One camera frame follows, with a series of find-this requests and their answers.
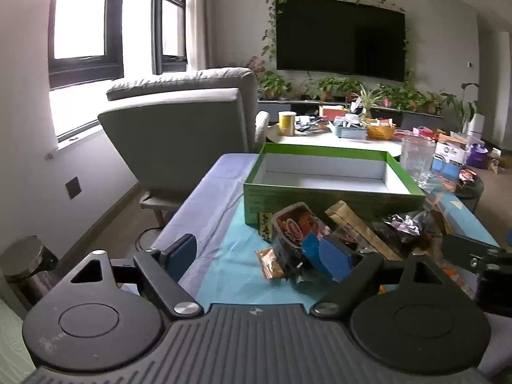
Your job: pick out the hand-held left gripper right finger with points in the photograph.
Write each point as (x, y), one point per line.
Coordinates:
(334, 260)

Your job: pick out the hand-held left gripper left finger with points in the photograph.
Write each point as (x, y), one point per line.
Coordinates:
(180, 256)

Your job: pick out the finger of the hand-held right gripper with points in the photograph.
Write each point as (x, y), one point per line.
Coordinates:
(464, 248)

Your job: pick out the dark snack packet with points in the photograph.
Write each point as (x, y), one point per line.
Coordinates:
(292, 262)

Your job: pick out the red brown snack packet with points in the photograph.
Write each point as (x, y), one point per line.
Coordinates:
(298, 224)

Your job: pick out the green cardboard box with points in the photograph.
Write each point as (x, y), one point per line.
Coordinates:
(320, 200)

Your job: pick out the clear bag of dark prunes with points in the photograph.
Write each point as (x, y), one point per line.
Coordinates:
(400, 228)

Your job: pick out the gold brown snack packet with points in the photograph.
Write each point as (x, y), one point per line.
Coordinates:
(356, 224)

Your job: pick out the dark round side table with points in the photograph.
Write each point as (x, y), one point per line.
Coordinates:
(472, 196)

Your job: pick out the small orange snack packet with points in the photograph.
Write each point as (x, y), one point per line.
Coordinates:
(268, 264)

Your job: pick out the lavender sheet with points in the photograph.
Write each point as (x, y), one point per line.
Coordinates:
(208, 192)

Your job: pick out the purple bag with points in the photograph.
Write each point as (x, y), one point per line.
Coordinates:
(476, 156)

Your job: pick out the white printed box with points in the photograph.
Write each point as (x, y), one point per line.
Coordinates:
(450, 152)

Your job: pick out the clear glass mug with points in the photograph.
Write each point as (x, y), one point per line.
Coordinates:
(416, 160)

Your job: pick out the white round table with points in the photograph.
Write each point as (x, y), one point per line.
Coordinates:
(320, 143)

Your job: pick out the grey armchair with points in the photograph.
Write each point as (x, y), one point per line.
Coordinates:
(176, 136)

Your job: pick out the red flat box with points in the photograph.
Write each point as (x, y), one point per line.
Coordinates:
(424, 132)

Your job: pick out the grey plastic tray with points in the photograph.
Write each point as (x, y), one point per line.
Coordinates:
(348, 132)

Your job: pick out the wicker basket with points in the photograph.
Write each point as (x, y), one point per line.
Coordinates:
(380, 132)

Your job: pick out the peace lily plant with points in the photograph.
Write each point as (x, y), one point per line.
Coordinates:
(464, 106)

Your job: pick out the yellow can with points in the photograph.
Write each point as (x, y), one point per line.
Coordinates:
(287, 124)

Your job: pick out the orange box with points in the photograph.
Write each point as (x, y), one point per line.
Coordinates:
(334, 111)

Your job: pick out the potted green plant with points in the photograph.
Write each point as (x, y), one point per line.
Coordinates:
(394, 96)
(274, 84)
(430, 102)
(328, 86)

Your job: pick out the metal trash can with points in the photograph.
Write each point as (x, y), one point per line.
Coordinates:
(26, 260)

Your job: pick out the spider plant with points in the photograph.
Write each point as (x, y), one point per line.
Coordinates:
(366, 98)

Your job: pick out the red flowering plant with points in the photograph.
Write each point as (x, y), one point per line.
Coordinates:
(256, 66)

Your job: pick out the narrow black-framed window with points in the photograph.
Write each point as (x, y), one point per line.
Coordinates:
(172, 16)

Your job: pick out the light curtain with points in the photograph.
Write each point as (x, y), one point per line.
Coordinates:
(198, 16)

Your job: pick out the ivy garland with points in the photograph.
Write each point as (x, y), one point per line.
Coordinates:
(270, 16)

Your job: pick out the large black-framed window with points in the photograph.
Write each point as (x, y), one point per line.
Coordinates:
(80, 12)

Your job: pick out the black wall socket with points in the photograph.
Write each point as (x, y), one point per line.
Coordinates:
(74, 187)

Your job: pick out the black wall television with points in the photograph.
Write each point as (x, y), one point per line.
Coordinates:
(340, 36)

